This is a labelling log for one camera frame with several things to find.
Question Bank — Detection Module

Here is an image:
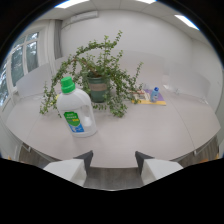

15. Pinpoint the dark green plant pot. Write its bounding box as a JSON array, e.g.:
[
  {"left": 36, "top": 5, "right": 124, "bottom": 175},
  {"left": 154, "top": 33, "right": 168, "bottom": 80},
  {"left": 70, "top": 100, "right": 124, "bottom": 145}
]
[{"left": 87, "top": 75, "right": 111, "bottom": 104}]

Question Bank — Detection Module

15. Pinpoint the small blue baby powder bottle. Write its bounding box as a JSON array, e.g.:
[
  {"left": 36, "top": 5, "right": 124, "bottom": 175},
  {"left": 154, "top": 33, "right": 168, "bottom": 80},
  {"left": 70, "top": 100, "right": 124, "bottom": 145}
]
[{"left": 149, "top": 86, "right": 160, "bottom": 103}]

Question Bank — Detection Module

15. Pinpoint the white bottle with green cap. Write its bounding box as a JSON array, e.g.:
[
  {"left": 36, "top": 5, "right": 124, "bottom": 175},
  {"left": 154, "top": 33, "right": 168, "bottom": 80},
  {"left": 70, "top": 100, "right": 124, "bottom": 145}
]
[{"left": 55, "top": 76, "right": 98, "bottom": 138}]

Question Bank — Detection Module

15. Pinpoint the white air conditioner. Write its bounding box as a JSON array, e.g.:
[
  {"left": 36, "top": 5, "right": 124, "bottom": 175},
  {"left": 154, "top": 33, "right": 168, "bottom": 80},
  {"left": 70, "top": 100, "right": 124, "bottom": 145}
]
[{"left": 61, "top": 10, "right": 99, "bottom": 29}]

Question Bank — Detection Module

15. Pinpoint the purple and yellow book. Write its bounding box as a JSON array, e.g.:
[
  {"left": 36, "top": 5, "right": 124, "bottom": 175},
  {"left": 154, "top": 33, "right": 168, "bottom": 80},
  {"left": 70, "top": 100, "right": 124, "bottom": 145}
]
[{"left": 131, "top": 88, "right": 167, "bottom": 107}]

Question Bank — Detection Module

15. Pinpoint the green potted plant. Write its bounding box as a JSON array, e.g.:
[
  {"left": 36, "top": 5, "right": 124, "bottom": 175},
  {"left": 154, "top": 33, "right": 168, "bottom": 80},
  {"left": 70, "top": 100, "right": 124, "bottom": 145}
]
[{"left": 39, "top": 30, "right": 144, "bottom": 118}]

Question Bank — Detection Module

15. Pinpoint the window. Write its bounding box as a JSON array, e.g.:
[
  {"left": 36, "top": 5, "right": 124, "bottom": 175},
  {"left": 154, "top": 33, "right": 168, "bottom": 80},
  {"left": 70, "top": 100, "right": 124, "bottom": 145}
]
[{"left": 0, "top": 31, "right": 40, "bottom": 107}]

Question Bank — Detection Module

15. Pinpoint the ceiling light panel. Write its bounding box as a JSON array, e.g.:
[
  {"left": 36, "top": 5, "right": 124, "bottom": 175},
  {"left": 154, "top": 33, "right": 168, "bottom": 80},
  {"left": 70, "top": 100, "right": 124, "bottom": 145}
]
[
  {"left": 135, "top": 0, "right": 158, "bottom": 5},
  {"left": 54, "top": 0, "right": 90, "bottom": 10},
  {"left": 174, "top": 14, "right": 200, "bottom": 31}
]

